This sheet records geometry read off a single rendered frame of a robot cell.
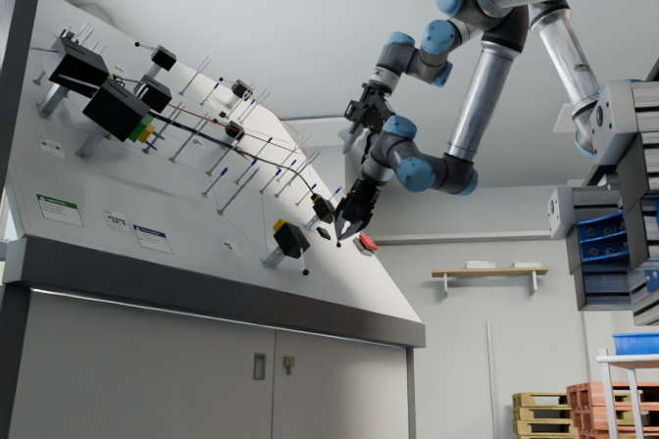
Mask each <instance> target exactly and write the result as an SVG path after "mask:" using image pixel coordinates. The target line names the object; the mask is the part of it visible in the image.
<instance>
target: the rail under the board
mask: <svg viewBox="0 0 659 439"><path fill-rule="evenodd" d="M1 283H2V284H11V285H17V286H23V287H29V288H30V289H34V290H40V291H47V292H53V293H59V294H66V295H72V296H78V297H84V298H90V299H96V300H103V301H109V302H116V303H122V304H128V305H135V306H140V307H146V308H153V309H159V310H165V311H172V312H178V313H184V314H191V315H197V316H202V317H214V318H220V319H227V320H233V321H239V322H246V323H252V324H259V325H265V326H270V327H277V328H283V329H289V330H296V331H302V332H308V333H315V334H321V335H326V336H333V337H339V338H345V339H352V340H358V341H364V342H371V343H377V344H382V345H389V346H395V347H402V348H412V349H416V348H426V325H425V324H422V323H417V322H413V321H409V320H405V319H400V318H396V317H388V316H383V315H379V314H374V313H370V312H365V311H361V310H356V309H352V308H347V307H343V306H339V305H335V304H330V303H326V302H321V301H317V300H312V299H308V298H303V297H299V296H294V295H290V294H285V293H281V292H277V291H273V290H268V289H264V288H259V287H255V286H250V285H245V284H241V283H236V282H232V281H227V280H223V279H218V278H215V277H210V276H206V275H201V274H197V273H192V272H188V271H183V270H179V269H174V268H166V267H162V266H157V265H153V264H148V263H144V262H140V261H136V260H131V259H127V258H122V257H118V256H113V255H109V254H104V253H100V252H95V251H91V250H86V249H82V248H78V247H74V246H69V245H65V244H60V243H56V242H51V241H47V240H42V239H38V238H33V237H29V236H28V237H24V238H21V239H20V240H18V239H17V240H13V241H9V243H8V248H7V254H6V260H5V265H4V270H3V276H2V282H1Z"/></svg>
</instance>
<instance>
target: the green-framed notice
mask: <svg viewBox="0 0 659 439"><path fill-rule="evenodd" d="M35 196H36V199H37V202H38V205H39V209H40V212H41V214H42V217H43V218H44V219H46V220H52V221H57V222H61V223H65V224H69V225H74V226H78V227H82V228H85V225H84V223H83V220H82V217H81V214H80V212H79V209H78V206H77V204H75V203H72V202H68V201H64V200H60V199H57V198H53V197H49V196H45V195H41V194H38V193H35Z"/></svg>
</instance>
